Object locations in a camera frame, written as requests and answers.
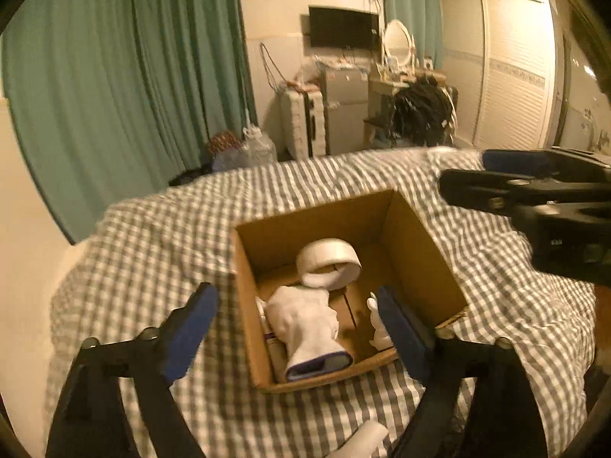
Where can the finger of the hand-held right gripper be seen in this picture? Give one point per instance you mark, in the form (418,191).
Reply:
(515,163)
(477,191)

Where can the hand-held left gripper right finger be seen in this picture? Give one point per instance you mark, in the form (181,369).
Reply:
(403,338)

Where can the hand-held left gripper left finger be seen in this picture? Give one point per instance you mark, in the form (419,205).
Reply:
(188,338)

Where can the small white figurine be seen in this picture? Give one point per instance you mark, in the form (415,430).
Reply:
(379,329)

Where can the cardboard box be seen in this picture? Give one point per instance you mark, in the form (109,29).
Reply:
(405,253)

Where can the white glove with blue cuff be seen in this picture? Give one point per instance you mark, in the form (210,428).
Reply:
(300,324)

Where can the white tape roll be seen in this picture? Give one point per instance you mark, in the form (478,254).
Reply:
(329,260)

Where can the small pale bottle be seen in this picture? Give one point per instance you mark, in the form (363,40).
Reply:
(274,353)

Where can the grey checked blanket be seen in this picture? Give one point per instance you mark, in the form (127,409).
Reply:
(157,248)

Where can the white louvered wardrobe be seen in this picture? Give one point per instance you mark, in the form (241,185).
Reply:
(506,67)

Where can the pile of black clothing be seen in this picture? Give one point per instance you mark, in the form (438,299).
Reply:
(422,109)

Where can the white plastic object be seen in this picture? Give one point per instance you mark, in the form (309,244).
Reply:
(363,441)

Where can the wooden dressing table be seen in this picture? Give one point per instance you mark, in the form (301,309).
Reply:
(379,93)

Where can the small grey fridge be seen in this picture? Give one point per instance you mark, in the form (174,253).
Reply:
(343,109)

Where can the oval white vanity mirror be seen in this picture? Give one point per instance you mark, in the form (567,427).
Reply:
(398,40)

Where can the narrow green curtain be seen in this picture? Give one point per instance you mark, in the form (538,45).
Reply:
(410,4)

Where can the white suitcase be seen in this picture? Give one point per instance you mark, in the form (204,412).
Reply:
(298,124)

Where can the red patterned bag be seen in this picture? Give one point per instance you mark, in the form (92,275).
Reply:
(224,142)

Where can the clear plastic water jug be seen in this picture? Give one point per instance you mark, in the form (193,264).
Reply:
(260,148)

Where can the wide green curtain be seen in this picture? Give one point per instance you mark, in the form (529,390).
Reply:
(119,81)

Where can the black wall television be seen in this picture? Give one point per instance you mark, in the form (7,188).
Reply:
(343,26)

